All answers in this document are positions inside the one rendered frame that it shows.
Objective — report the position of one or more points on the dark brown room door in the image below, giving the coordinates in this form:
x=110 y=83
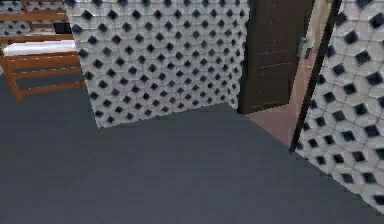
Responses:
x=273 y=53

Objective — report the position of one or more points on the white mattress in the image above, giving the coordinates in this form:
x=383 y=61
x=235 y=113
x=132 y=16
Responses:
x=36 y=47

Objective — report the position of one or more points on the brown wooden bed frame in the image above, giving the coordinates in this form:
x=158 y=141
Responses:
x=43 y=62

